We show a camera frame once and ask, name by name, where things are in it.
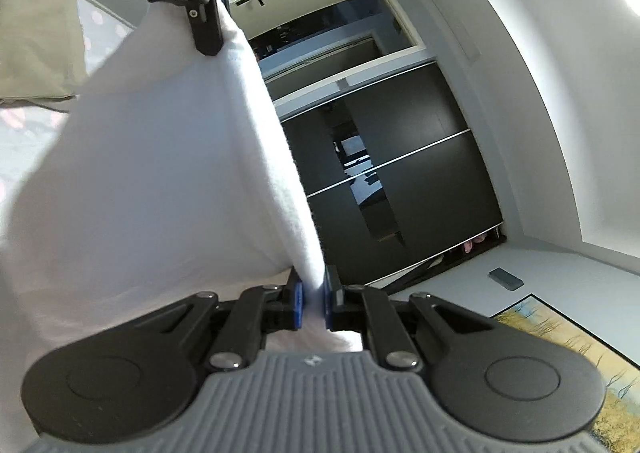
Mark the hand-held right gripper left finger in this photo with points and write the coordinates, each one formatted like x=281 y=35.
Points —
x=298 y=305

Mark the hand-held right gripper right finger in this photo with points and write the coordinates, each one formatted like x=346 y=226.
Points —
x=329 y=305

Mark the small grey wall box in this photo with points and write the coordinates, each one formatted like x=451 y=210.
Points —
x=505 y=279

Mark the black sliding-door wardrobe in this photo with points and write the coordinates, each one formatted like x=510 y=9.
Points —
x=425 y=158

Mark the beige garment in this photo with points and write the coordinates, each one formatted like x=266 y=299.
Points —
x=40 y=33

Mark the grey pink-dotted bedsheet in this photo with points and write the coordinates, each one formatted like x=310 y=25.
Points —
x=102 y=18

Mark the white garment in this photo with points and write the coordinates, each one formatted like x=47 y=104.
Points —
x=150 y=158

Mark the framed wall painting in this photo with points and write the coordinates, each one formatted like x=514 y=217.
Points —
x=590 y=348

